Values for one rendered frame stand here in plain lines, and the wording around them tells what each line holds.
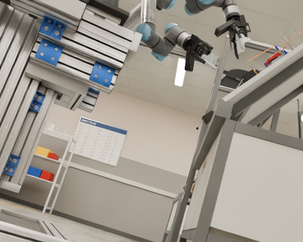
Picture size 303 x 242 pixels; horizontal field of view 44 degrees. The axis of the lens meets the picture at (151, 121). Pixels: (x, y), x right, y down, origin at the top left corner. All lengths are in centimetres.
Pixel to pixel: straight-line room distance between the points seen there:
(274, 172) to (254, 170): 7
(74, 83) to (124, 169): 757
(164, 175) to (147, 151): 73
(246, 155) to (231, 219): 22
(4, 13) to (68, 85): 42
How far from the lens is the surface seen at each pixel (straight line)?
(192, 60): 184
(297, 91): 261
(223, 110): 139
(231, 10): 193
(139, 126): 939
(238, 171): 135
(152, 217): 905
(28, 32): 181
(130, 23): 222
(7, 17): 181
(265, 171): 137
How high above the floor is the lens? 36
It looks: 15 degrees up
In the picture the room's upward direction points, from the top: 18 degrees clockwise
